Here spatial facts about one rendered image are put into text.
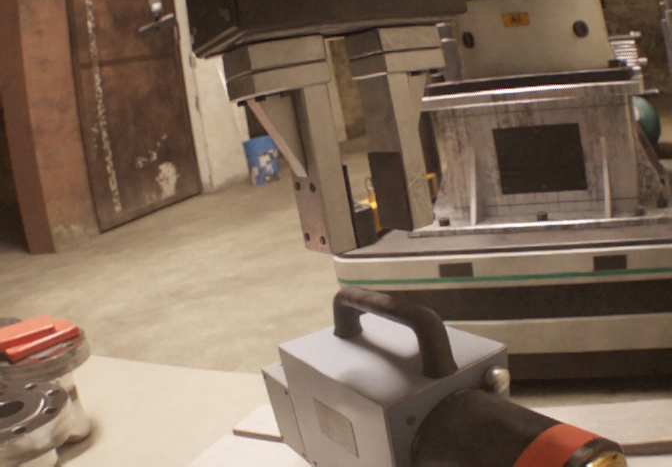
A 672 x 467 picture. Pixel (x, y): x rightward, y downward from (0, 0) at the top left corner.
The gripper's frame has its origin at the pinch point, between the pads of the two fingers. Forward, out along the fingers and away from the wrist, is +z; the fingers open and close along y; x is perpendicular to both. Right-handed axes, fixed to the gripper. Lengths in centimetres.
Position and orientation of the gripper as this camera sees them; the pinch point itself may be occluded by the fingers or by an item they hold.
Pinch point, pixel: (364, 197)
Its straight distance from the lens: 56.8
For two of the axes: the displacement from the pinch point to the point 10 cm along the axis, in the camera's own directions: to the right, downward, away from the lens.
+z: 1.8, 9.6, 2.0
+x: 4.9, 0.9, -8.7
